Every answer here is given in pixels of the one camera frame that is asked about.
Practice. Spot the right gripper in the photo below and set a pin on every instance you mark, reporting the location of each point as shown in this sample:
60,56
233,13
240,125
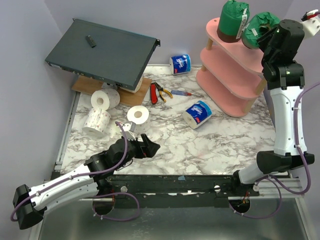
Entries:
265,35

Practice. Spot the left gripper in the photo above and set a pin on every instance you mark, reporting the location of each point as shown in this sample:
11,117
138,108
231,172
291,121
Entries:
148,149

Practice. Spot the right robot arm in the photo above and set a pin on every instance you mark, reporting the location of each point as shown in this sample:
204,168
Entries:
285,81

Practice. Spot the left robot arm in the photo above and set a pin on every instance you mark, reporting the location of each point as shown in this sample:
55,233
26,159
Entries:
88,180

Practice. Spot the pink three-tier shelf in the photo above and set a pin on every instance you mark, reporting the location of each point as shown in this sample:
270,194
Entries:
231,74

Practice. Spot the white floral paper towel roll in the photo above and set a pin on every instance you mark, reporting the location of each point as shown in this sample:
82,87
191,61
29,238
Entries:
141,117

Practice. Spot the blue wrapped Tempo roll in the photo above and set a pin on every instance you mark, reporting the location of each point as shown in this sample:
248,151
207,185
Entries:
197,114

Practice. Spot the floral roll lying left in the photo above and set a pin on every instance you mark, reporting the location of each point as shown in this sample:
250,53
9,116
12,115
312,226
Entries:
96,123

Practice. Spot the floral roll near board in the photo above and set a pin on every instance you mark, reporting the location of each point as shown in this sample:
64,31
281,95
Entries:
105,99

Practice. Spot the blue wrapped roll at back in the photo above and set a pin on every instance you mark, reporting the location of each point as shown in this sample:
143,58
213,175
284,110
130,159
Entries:
180,64

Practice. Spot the wooden board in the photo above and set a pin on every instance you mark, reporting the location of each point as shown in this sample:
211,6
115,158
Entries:
88,86

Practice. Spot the small black connector strip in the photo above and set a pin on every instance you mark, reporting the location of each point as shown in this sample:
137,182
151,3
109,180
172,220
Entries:
90,41

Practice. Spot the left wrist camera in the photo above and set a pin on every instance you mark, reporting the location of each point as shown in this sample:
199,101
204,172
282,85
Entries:
128,130

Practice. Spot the red handled cutter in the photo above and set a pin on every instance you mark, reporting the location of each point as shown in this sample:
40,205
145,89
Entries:
153,94

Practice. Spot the yellow handled pliers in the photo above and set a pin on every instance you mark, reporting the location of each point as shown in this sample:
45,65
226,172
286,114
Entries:
161,90

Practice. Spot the blue handled screwdriver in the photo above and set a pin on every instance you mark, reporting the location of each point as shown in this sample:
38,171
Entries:
184,93

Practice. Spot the black metal base rail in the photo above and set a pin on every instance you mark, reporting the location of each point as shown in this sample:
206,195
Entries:
163,191

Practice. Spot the dark grey network switch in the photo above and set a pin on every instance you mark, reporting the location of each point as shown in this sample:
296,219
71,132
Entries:
119,58

